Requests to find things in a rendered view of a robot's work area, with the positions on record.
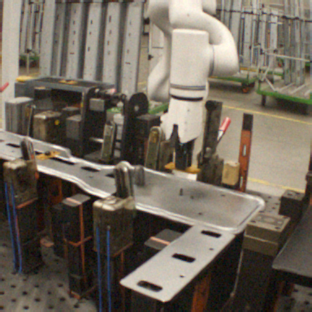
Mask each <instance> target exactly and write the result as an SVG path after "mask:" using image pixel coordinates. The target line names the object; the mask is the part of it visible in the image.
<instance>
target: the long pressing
mask: <svg viewBox="0 0 312 312"><path fill-rule="evenodd" d="M24 137H25V136H21V135H20V134H17V133H16V134H14V133H11V132H8V131H5V130H0V141H2V142H0V158H2V159H6V160H8V161H11V160H12V159H17V158H20V157H23V156H22V153H21V150H22V149H21V148H14V147H10V146H8V144H13V145H17V146H20V140H21V139H23V138H24ZM31 139H32V142H33V143H32V144H33V148H34V151H37V152H41V153H44V152H46V151H47V150H48V151H49V152H50V151H58V152H60V154H58V155H56V156H54V157H52V158H60V159H63V160H65V161H70V162H74V163H77V164H76V165H73V166H71V165H68V164H65V163H63V162H58V161H53V160H51V159H50V158H48V159H46V160H39V159H37V167H38V171H39V172H40V173H44V174H46V175H48V176H52V177H54V178H57V179H60V180H66V181H68V182H71V183H73V184H76V185H77V186H78V187H79V188H80V189H82V190H83V191H84V192H85V193H87V194H89V195H92V196H94V197H100V198H104V197H106V196H108V195H110V194H111V193H113V192H116V190H115V179H114V178H111V177H109V176H108V175H114V172H113V169H114V167H115V166H108V165H102V164H99V163H97V162H90V161H86V160H83V159H81V158H75V157H73V156H72V152H71V151H70V150H69V149H68V148H65V147H62V146H59V145H55V144H52V143H46V142H44V141H39V140H37V139H33V138H31ZM83 167H91V168H93V169H97V170H99V171H98V172H90V171H86V170H83V169H82V168H83ZM144 168H145V184H143V185H135V184H134V193H135V201H136V210H138V211H140V212H143V213H146V214H149V215H155V216H158V217H160V218H163V219H167V220H170V221H172V222H177V223H181V224H183V225H186V226H189V227H192V226H194V225H196V224H198V225H204V226H207V227H209V228H213V229H218V230H220V231H223V232H230V233H231V234H233V235H235V236H237V235H240V234H241V233H242V232H244V231H245V230H246V225H247V223H248V222H249V221H250V219H251V218H252V217H254V216H255V215H256V213H257V211H258V210H264V209H265V202H264V200H263V199H261V198H260V197H258V196H255V195H254V196H253V195H251V194H248V193H243V192H240V191H238V192H237V191H234V190H231V189H228V188H223V187H221V186H214V185H212V184H206V183H203V182H201V181H197V180H192V179H189V178H183V177H179V176H177V175H172V174H168V173H165V172H162V171H156V170H154V169H150V168H148V167H144ZM90 176H92V177H90ZM180 189H183V195H182V196H180V195H179V194H180ZM190 195H193V199H191V198H190ZM222 195H225V196H222ZM198 213H201V214H198Z"/></svg>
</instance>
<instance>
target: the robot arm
mask: <svg viewBox="0 0 312 312"><path fill-rule="evenodd" d="M216 7H217V3H216V1H215V0H147V2H146V11H147V12H146V14H147V15H148V16H149V19H150V20H151V21H152V22H153V23H154V24H155V25H156V26H158V27H159V29H160V30H161V31H162V32H163V36H164V39H163V52H162V57H161V61H160V63H158V65H157V66H156V67H155V68H154V69H153V71H152V72H151V73H150V75H149V78H148V80H147V82H146V94H147V96H148V98H149V99H150V100H152V101H154V102H161V103H170V106H169V109H168V113H166V114H164V115H163V116H162V117H161V120H163V123H161V128H162V129H163V131H164V135H166V139H167V140H171V144H170V147H171V148H174V159H173V163H174V164H175V167H176V168H179V169H182V170H186V169H187V164H188V167H191V166H192V165H193V152H192V150H193V148H194V142H195V140H196V139H197V137H198V136H199V135H201V133H202V103H203V102H204V101H205V100H206V96H207V95H208V92H209V85H208V84H209V83H208V81H207V80H206V79H207V77H208V76H214V77H229V76H234V74H235V73H236V72H237V70H238V69H237V68H238V63H239V61H238V55H237V53H236V46H235V42H234V41H233V37H232V35H231V33H230V32H229V31H228V29H227V28H226V26H225V25H223V24H222V23H220V22H219V21H218V20H217V19H215V18H213V17H212V15H213V14H214V13H215V10H216ZM172 173H175V176H179V177H183V178H189V179H192V180H196V175H190V174H187V173H183V172H180V171H176V170H173V172H172Z"/></svg>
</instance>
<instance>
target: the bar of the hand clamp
mask: <svg viewBox="0 0 312 312"><path fill-rule="evenodd" d="M205 108H206V109H207V111H206V121H205V125H204V131H203V141H202V147H201V156H200V162H199V163H205V158H204V155H205V153H206V149H207V148H208V149H211V150H210V160H209V165H212V157H213V155H214V154H215V152H216V147H217V142H218V137H219V128H220V118H221V113H222V108H223V101H219V100H214V99H208V101H207V102H206V103H205Z"/></svg>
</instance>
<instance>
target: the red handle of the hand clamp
mask: <svg viewBox="0 0 312 312"><path fill-rule="evenodd" d="M230 123H231V120H230V119H229V118H224V120H223V122H222V123H221V127H220V128H219V137H218V142H217V146H218V144H219V142H220V141H221V139H222V136H223V135H224V134H225V132H226V131H227V129H228V126H229V124H230ZM210 150H211V149H208V150H207V151H206V153H205V155H204V158H205V160H206V161H209V160H210Z"/></svg>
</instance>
